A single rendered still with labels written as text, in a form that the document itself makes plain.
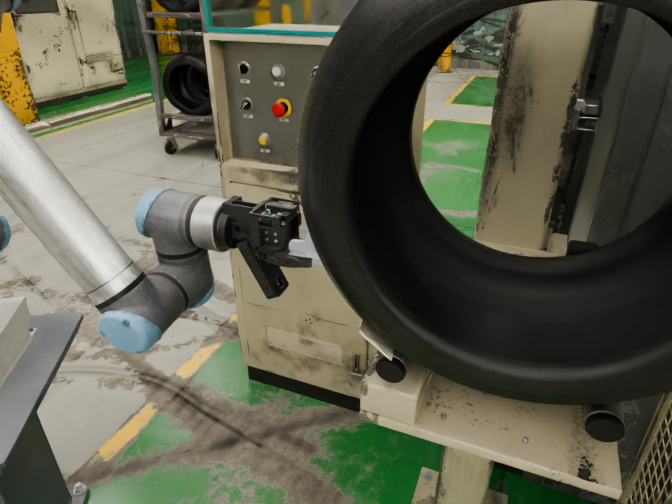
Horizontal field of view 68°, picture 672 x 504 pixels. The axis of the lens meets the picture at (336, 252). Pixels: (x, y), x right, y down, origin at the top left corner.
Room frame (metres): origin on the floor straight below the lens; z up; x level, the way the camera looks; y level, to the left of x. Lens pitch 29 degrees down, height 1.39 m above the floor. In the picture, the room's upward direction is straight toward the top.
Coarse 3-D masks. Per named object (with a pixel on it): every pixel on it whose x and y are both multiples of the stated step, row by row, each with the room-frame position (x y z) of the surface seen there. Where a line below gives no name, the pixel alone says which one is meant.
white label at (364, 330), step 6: (360, 324) 0.56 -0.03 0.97; (360, 330) 0.53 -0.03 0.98; (366, 330) 0.55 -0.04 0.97; (372, 330) 0.56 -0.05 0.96; (366, 336) 0.53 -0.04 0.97; (372, 336) 0.54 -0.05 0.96; (378, 336) 0.55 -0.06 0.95; (372, 342) 0.52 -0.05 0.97; (378, 342) 0.54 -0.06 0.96; (384, 342) 0.55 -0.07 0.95; (378, 348) 0.52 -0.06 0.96; (384, 348) 0.53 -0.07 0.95; (390, 348) 0.54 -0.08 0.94; (384, 354) 0.52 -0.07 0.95; (390, 354) 0.53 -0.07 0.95; (390, 360) 0.51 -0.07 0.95
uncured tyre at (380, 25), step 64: (384, 0) 0.54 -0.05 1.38; (448, 0) 0.50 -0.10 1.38; (512, 0) 0.48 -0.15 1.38; (640, 0) 0.44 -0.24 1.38; (320, 64) 0.59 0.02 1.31; (384, 64) 0.52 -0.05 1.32; (320, 128) 0.55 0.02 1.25; (384, 128) 0.80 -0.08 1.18; (320, 192) 0.55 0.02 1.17; (384, 192) 0.79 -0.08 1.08; (320, 256) 0.58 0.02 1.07; (384, 256) 0.71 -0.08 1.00; (448, 256) 0.76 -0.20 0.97; (512, 256) 0.74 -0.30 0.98; (576, 256) 0.70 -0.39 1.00; (640, 256) 0.65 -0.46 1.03; (384, 320) 0.52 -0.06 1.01; (448, 320) 0.63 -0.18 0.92; (512, 320) 0.65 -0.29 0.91; (576, 320) 0.62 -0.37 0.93; (640, 320) 0.56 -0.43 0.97; (512, 384) 0.45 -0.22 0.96; (576, 384) 0.43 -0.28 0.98; (640, 384) 0.41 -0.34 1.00
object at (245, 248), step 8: (240, 248) 0.71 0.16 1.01; (248, 248) 0.71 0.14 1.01; (248, 256) 0.71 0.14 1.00; (256, 256) 0.71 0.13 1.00; (248, 264) 0.71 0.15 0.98; (256, 264) 0.70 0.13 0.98; (264, 264) 0.71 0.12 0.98; (272, 264) 0.73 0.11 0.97; (256, 272) 0.70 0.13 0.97; (264, 272) 0.70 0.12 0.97; (272, 272) 0.72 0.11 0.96; (280, 272) 0.73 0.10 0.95; (256, 280) 0.71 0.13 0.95; (264, 280) 0.70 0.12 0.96; (272, 280) 0.70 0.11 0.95; (280, 280) 0.71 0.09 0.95; (264, 288) 0.70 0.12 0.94; (272, 288) 0.70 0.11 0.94; (280, 288) 0.70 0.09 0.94; (272, 296) 0.70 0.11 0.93
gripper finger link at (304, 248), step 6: (294, 240) 0.68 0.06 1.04; (300, 240) 0.68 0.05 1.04; (306, 240) 0.67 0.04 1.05; (294, 246) 0.68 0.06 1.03; (300, 246) 0.67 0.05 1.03; (306, 246) 0.67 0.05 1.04; (312, 246) 0.67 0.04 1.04; (294, 252) 0.68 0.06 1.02; (300, 252) 0.68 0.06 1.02; (306, 252) 0.67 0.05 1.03; (312, 252) 0.67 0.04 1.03; (312, 258) 0.66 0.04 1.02; (318, 258) 0.66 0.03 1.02; (312, 264) 0.66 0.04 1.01; (318, 264) 0.66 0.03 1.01
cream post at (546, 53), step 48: (576, 0) 0.83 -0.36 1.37; (528, 48) 0.85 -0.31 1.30; (576, 48) 0.82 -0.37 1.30; (528, 96) 0.84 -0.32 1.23; (576, 96) 0.82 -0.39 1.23; (528, 144) 0.84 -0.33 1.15; (480, 192) 0.87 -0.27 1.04; (528, 192) 0.83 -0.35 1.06; (480, 240) 0.86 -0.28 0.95; (528, 240) 0.82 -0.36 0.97; (480, 480) 0.82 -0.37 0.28
